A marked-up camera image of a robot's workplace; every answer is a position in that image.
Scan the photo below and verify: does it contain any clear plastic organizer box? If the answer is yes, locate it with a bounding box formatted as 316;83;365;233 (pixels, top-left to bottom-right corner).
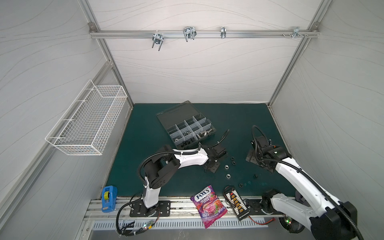
157;101;216;150

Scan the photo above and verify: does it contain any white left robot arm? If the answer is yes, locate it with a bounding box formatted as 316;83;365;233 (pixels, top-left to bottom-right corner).
137;143;228;209

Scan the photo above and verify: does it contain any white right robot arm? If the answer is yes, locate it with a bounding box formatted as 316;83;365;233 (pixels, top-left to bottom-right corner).
246;136;364;240

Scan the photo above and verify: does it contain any black parallel charging board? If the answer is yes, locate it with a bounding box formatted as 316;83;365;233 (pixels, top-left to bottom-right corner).
223;186;250;221

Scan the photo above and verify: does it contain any purple Fox's candy bag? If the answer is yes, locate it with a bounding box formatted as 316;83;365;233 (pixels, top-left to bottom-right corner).
190;185;228;229

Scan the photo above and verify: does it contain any green table mat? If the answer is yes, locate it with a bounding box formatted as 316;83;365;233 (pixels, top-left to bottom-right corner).
107;104;295;197

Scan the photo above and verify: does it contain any blue tape dispenser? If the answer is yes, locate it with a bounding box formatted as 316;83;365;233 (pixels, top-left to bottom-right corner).
101;186;118;213

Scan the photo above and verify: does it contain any silver double U-bolt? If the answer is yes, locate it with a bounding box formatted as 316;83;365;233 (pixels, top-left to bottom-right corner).
183;27;197;42

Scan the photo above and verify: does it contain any silver U-bolt clamp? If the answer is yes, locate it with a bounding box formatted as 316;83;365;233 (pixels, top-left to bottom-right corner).
152;33;164;51

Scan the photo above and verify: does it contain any aluminium top crossbar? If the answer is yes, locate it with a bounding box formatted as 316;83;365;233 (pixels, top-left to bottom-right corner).
90;29;307;39

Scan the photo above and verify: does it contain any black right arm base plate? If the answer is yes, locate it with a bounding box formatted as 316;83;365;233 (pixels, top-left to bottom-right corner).
244;199;284;216

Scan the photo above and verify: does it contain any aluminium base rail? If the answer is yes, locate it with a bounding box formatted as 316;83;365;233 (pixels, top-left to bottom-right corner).
84;196;285;221

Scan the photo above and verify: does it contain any red wire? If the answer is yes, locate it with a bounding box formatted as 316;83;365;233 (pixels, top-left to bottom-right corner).
247;214;276;226

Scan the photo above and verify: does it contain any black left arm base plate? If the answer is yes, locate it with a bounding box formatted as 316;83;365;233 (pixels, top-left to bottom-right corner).
130;200;171;218

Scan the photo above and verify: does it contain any black cable bundle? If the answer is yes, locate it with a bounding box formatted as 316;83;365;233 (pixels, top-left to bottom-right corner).
115;193;161;238

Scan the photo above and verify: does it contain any small silver bracket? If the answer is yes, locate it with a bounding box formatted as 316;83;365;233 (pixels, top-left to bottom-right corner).
221;27;227;39

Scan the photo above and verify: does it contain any silver corner hook bracket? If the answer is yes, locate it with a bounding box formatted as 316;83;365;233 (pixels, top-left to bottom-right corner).
282;27;309;39

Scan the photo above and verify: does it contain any white wire basket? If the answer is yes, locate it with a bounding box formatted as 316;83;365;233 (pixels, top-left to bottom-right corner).
45;80;128;156

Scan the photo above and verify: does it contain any aluminium corner frame post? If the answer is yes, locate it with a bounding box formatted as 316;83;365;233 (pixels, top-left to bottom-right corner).
267;0;333;109

